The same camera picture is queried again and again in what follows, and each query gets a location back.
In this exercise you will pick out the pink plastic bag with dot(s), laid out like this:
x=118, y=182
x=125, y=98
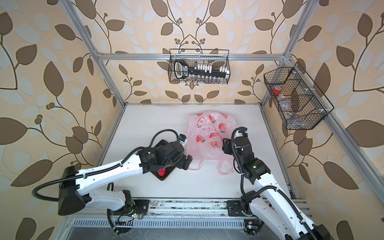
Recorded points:
x=204, y=128

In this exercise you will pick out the black wire basket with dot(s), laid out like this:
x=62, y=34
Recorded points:
x=302, y=105
x=215, y=57

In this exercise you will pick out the dark square plate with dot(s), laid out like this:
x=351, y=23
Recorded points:
x=169, y=169

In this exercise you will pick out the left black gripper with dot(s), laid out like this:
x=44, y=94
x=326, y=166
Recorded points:
x=183, y=164

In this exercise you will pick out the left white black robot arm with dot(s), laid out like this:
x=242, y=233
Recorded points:
x=80, y=189

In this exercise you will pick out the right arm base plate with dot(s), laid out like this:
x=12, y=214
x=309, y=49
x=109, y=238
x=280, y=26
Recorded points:
x=238, y=208

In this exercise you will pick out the aluminium front rail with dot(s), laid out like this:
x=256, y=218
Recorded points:
x=185, y=208

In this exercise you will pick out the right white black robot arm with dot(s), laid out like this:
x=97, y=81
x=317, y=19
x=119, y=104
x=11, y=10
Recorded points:
x=264, y=198

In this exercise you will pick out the back black wire basket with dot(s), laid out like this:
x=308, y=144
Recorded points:
x=215, y=57

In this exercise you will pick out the red capped item in basket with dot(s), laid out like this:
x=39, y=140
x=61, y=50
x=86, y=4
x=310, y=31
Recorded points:
x=277, y=90

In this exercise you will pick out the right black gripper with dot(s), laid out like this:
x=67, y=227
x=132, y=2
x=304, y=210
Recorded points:
x=227, y=145

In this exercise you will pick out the red fake strawberry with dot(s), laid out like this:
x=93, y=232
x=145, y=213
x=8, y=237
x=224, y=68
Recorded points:
x=162, y=172

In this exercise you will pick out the black tool set in basket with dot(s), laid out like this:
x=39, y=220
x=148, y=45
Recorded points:
x=200, y=72

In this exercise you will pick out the right black wire basket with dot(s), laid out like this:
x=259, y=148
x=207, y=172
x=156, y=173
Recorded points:
x=302, y=105

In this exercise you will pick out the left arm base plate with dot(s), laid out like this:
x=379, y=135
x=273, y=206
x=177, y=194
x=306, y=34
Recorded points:
x=138, y=207

